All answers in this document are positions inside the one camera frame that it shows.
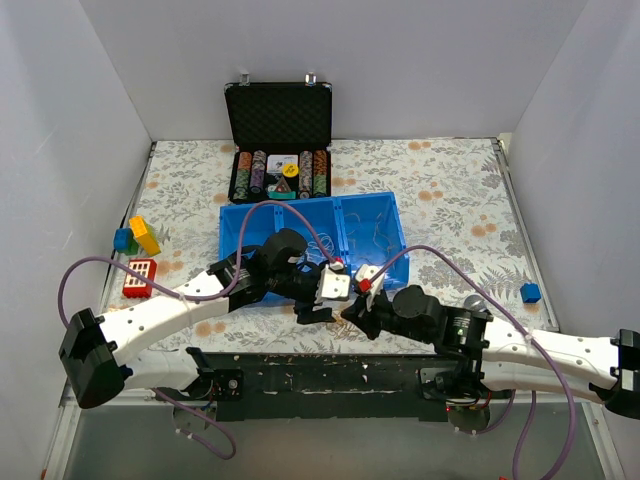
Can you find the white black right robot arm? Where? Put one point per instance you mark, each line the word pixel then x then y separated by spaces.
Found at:
pixel 490 354

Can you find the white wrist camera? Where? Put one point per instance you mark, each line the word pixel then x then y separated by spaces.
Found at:
pixel 368 283
pixel 333 286

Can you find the blue toy cube right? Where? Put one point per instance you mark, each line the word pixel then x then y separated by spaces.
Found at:
pixel 530 293

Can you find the blue toy brick left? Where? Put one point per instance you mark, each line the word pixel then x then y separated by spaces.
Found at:
pixel 122 240

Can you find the floral table mat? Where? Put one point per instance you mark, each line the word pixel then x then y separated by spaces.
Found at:
pixel 454 205

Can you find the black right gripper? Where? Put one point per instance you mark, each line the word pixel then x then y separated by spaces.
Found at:
pixel 370 312

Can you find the yellow toy brick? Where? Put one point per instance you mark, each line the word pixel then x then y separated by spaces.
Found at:
pixel 144 235

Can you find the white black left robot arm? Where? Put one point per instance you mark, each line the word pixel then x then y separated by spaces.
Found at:
pixel 106 354

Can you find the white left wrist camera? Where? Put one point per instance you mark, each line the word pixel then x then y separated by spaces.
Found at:
pixel 333 286

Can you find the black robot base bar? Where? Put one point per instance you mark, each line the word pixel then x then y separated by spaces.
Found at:
pixel 314 386

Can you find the blue three-compartment plastic bin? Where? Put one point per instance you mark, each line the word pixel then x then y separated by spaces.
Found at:
pixel 359 229

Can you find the green toy brick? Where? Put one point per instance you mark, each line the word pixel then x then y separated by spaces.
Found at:
pixel 132 249

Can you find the black poker chip case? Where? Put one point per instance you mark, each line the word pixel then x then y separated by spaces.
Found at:
pixel 282 138

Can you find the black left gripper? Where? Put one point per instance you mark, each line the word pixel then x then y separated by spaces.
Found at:
pixel 310 295

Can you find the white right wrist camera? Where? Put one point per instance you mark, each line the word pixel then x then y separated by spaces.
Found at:
pixel 368 283

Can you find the red white window brick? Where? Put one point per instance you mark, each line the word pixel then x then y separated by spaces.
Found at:
pixel 134 287

